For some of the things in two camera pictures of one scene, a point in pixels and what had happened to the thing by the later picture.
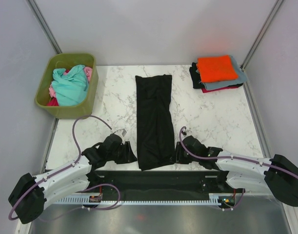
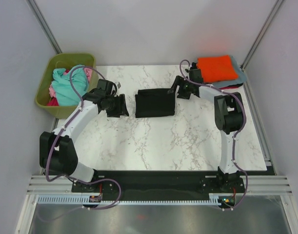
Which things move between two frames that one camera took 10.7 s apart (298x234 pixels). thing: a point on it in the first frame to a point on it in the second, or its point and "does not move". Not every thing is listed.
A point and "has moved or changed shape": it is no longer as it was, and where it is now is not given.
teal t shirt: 70,86 does not move
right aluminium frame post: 261,34 does not move
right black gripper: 179,158 to 179,81
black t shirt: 155,121 has moved or changed shape
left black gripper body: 112,156 to 110,98
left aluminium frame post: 37,14 does not move
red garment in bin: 53,101 does not move
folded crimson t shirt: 204,90 does not move
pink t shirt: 89,71 does not move
